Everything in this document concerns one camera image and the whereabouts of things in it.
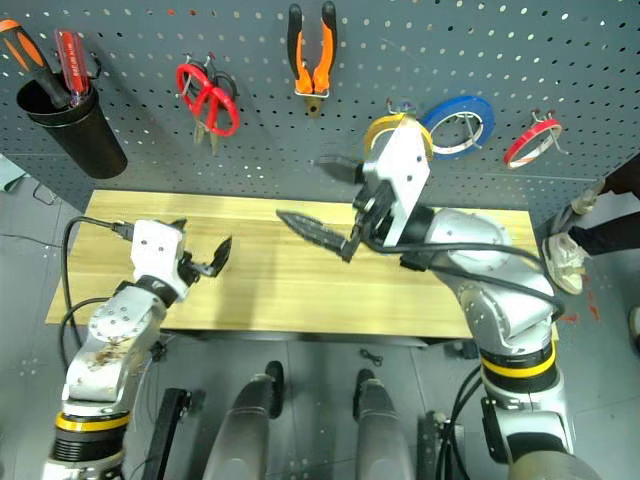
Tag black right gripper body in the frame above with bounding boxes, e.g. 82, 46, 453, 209
351, 178, 402, 246

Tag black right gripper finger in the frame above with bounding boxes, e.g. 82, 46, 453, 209
317, 154, 365, 185
275, 209, 360, 265

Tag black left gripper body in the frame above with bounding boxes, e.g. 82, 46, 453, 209
175, 250, 218, 290

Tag yellow tape roll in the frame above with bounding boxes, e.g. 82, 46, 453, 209
363, 113, 434, 162

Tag metal pegboard hook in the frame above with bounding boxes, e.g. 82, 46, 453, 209
448, 111, 485, 150
531, 108, 570, 156
384, 97, 417, 119

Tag blue tape roll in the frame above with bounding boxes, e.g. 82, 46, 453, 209
422, 94, 497, 162

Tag grey perforated pegboard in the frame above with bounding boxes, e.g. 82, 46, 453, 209
0, 0, 640, 214

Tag red tape roll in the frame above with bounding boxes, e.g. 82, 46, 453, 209
502, 116, 563, 171

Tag orange and black pliers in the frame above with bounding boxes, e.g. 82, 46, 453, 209
286, 0, 338, 120

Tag black cylindrical tool cup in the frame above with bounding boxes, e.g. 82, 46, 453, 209
15, 78, 129, 179

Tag metal scissors hook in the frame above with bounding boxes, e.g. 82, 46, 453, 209
175, 51, 217, 97

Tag black stand foot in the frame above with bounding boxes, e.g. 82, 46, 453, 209
143, 386, 194, 480
416, 409, 452, 480

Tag grey rounded robot leg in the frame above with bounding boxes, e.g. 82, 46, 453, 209
201, 360, 285, 480
352, 368, 417, 480

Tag green object on floor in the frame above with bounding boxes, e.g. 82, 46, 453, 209
0, 152, 27, 194

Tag white sneaker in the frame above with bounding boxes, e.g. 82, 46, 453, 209
541, 233, 590, 296

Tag grey sneaker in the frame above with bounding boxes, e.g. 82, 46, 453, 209
548, 180, 607, 236

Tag orange and black screwdriver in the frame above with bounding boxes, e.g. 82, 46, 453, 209
0, 18, 72, 110

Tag person's dark trouser leg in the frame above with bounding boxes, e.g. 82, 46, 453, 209
569, 208, 640, 257
599, 152, 640, 202

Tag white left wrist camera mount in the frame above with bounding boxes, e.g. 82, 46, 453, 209
129, 218, 187, 297

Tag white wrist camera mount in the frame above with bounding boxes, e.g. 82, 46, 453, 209
361, 117, 432, 247
129, 218, 187, 297

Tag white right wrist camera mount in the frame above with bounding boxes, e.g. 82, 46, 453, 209
361, 117, 432, 247

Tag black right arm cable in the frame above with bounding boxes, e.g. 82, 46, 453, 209
359, 234, 567, 322

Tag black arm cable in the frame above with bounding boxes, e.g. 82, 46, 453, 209
359, 234, 567, 322
58, 215, 135, 371

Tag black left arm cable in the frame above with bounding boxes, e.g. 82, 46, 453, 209
58, 215, 135, 371

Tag red handled scissors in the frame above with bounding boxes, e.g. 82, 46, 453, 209
174, 62, 242, 157

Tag red transparent handle screwdriver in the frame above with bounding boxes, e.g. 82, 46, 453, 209
53, 28, 94, 109

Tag black lower body cable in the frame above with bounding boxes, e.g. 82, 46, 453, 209
433, 365, 484, 480

